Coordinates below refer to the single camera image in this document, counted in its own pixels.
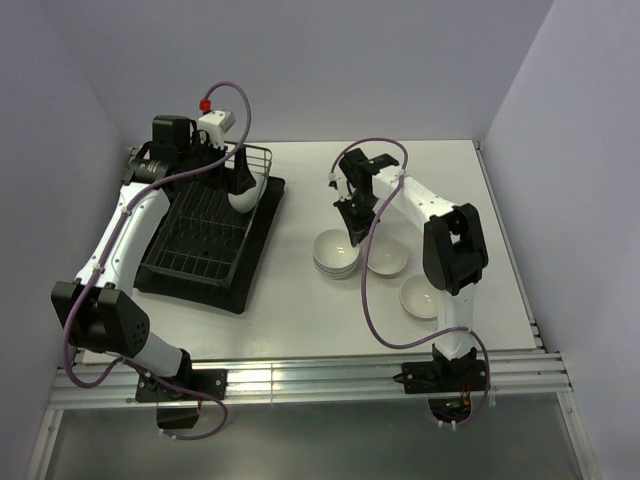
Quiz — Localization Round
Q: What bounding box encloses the white bowl near right arm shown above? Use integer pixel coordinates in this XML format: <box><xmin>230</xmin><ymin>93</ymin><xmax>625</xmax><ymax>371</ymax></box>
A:
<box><xmin>399</xmin><ymin>275</ymin><xmax>439</xmax><ymax>320</ymax></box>

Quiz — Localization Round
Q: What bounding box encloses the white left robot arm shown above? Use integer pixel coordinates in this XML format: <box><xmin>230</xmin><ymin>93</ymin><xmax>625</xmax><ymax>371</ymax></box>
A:
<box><xmin>51</xmin><ymin>108</ymin><xmax>255</xmax><ymax>399</ymax></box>

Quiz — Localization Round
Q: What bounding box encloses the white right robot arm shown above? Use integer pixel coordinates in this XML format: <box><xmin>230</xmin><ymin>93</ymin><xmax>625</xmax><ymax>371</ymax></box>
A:
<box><xmin>329</xmin><ymin>144</ymin><xmax>489</xmax><ymax>390</ymax></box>

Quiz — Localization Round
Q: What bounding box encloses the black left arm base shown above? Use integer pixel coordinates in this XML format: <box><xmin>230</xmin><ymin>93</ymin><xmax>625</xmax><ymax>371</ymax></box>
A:
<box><xmin>134</xmin><ymin>369</ymin><xmax>228</xmax><ymax>431</ymax></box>

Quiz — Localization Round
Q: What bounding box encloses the bottom stacked white bowl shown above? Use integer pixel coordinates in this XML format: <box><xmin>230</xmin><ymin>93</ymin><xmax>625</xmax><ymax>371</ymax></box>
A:
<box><xmin>313</xmin><ymin>257</ymin><xmax>358</xmax><ymax>280</ymax></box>

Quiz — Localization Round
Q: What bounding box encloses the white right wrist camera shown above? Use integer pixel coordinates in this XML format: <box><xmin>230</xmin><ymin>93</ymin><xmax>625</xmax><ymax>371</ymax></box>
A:
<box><xmin>328</xmin><ymin>171</ymin><xmax>351</xmax><ymax>201</ymax></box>

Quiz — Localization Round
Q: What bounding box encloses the aluminium front rail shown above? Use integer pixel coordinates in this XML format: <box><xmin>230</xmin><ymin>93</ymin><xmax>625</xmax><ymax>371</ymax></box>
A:
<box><xmin>46</xmin><ymin>350</ymin><xmax>572</xmax><ymax>410</ymax></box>

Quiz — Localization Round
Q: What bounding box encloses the black wire dish rack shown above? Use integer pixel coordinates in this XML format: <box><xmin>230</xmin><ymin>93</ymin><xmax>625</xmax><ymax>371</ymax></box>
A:
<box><xmin>135</xmin><ymin>144</ymin><xmax>275</xmax><ymax>291</ymax></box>

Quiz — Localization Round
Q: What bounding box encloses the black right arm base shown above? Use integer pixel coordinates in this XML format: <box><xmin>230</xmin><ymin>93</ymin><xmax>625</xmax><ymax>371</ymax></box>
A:
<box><xmin>393</xmin><ymin>359</ymin><xmax>488</xmax><ymax>423</ymax></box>

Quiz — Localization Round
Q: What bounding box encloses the cream bowl middle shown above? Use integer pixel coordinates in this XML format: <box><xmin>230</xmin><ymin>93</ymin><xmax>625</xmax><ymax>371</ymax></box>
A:
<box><xmin>367</xmin><ymin>236</ymin><xmax>408</xmax><ymax>278</ymax></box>

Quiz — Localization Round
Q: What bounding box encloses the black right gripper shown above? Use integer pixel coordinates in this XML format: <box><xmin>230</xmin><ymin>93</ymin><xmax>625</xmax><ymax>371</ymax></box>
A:
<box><xmin>334</xmin><ymin>192</ymin><xmax>380</xmax><ymax>247</ymax></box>

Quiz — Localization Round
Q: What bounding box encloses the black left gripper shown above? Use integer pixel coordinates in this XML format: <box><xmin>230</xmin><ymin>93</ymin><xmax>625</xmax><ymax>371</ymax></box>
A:
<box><xmin>179</xmin><ymin>132</ymin><xmax>256</xmax><ymax>195</ymax></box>

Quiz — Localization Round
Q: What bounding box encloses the black drip tray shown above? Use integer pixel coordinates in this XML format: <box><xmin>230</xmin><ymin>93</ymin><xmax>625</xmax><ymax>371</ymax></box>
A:
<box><xmin>141</xmin><ymin>177</ymin><xmax>285</xmax><ymax>314</ymax></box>

